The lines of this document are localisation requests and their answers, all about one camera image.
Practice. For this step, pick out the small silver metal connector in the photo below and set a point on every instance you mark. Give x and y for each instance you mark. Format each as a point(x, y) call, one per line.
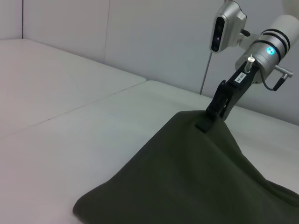
point(249, 63)

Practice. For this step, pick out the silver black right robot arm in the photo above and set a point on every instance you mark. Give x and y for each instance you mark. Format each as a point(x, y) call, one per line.
point(271, 53)

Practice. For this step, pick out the white printed label sticker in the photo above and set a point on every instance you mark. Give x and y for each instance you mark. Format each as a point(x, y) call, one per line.
point(240, 77)

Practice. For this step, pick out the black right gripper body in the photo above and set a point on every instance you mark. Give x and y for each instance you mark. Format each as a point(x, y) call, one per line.
point(240, 91)

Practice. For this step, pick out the dark green FREE! t-shirt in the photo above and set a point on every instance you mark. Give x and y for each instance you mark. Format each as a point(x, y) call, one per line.
point(187, 175)

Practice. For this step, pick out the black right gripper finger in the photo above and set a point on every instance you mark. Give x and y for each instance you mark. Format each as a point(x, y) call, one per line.
point(215, 107)

